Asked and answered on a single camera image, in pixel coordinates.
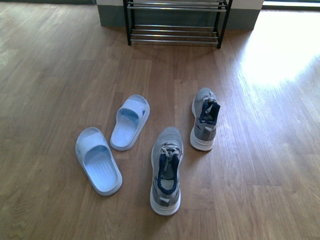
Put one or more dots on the grey sneaker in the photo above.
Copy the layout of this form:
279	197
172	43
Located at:
166	157
205	110

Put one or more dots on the light blue slipper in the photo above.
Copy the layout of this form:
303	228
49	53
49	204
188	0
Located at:
130	120
97	161

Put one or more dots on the black metal shoe rack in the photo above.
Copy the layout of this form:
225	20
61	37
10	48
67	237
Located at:
178	22

